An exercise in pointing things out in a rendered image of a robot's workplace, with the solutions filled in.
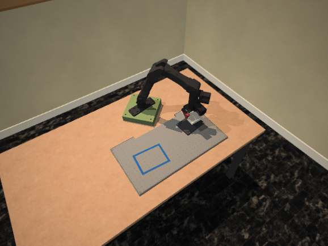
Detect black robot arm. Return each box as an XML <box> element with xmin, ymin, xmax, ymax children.
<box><xmin>128</xmin><ymin>58</ymin><xmax>211</xmax><ymax>116</ymax></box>

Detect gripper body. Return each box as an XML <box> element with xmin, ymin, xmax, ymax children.
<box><xmin>182</xmin><ymin>100</ymin><xmax>197</xmax><ymax>114</ymax></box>

